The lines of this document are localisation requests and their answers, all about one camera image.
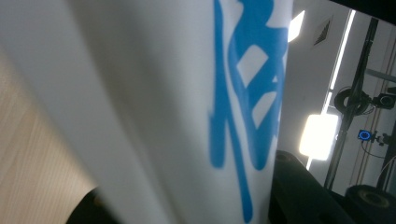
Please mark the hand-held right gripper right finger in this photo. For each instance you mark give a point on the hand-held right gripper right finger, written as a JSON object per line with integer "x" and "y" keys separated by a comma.
{"x": 299, "y": 199}

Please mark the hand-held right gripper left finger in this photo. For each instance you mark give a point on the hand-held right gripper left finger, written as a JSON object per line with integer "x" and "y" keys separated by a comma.
{"x": 93, "y": 211}

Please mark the white and blue pouch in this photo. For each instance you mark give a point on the white and blue pouch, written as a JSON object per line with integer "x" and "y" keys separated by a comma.
{"x": 140, "y": 109}

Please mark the square ceiling light panel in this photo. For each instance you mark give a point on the square ceiling light panel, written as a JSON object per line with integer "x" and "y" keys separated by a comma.
{"x": 295, "y": 26}
{"x": 319, "y": 137}

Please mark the black pole stand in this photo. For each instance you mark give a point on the black pole stand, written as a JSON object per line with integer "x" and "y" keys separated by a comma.
{"x": 361, "y": 68}

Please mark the long ceiling light strip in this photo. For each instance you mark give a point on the long ceiling light strip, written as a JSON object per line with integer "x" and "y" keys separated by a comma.
{"x": 341, "y": 53}

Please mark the ceiling air vent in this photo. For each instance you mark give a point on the ceiling air vent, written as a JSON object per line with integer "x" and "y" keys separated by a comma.
{"x": 323, "y": 32}

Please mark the black camera on stand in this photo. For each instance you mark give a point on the black camera on stand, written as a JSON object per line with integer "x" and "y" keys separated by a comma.
{"x": 386, "y": 101}

